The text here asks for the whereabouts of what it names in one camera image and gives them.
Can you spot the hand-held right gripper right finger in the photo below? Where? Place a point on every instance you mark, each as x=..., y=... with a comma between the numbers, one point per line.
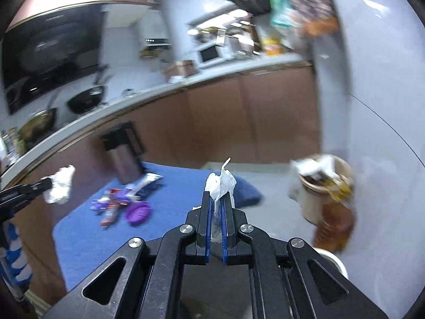
x=225, y=229

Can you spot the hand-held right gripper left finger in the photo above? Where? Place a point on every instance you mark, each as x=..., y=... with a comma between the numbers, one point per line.
x=207, y=226

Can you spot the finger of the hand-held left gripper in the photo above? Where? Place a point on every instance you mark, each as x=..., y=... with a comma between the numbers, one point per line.
x=36, y=187

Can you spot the white tissue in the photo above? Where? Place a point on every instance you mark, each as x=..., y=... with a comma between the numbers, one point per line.
x=59, y=184

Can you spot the white plastic wrapper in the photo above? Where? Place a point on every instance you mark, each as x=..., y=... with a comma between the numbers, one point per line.
x=220, y=182

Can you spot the person's left hand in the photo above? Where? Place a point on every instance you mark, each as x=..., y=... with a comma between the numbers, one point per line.
x=15, y=256

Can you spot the seasoning bottles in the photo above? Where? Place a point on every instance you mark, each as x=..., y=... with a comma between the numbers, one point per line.
x=13, y=146

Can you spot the blue towel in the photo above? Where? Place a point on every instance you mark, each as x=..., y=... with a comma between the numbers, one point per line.
x=172, y=189

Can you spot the steel wok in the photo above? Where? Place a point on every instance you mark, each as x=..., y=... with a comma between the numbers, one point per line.
x=38, y=124

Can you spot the purple round lid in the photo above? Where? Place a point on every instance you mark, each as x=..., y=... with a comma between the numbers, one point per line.
x=138, y=213

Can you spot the white flat packet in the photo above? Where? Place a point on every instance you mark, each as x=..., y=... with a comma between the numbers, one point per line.
x=147, y=182

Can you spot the purple wrapper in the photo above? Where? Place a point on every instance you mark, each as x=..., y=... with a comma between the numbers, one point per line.
x=111, y=199

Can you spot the red white wrapper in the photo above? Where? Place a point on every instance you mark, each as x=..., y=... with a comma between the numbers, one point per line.
x=111, y=216

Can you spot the black steel electric kettle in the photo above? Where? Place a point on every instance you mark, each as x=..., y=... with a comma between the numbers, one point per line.
x=128, y=162

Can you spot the black wok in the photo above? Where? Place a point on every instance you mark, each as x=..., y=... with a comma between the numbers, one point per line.
x=84, y=101

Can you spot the brown kitchen cabinet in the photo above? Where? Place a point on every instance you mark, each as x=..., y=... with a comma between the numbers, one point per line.
x=215, y=123

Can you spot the crumpled white paper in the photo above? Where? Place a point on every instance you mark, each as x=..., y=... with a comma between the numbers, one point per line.
x=312, y=167

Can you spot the amber oil bottle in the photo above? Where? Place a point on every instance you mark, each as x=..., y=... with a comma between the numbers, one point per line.
x=335, y=226

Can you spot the white round container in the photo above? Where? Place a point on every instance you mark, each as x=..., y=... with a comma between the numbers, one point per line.
x=333, y=261

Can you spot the black range hood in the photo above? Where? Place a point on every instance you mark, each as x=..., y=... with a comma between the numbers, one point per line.
x=49, y=56

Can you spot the white microwave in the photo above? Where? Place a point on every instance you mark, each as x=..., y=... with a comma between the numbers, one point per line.
x=210, y=53

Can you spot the yellow detergent bottle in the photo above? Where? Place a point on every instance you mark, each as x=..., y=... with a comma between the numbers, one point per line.
x=272, y=45

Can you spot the white water heater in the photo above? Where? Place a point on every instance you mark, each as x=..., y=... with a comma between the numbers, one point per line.
x=154, y=36

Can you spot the green plastic bag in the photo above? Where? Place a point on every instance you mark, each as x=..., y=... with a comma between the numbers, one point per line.
x=280, y=6

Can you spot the patterned apron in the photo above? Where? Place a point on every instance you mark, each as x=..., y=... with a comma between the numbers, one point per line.
x=315, y=6

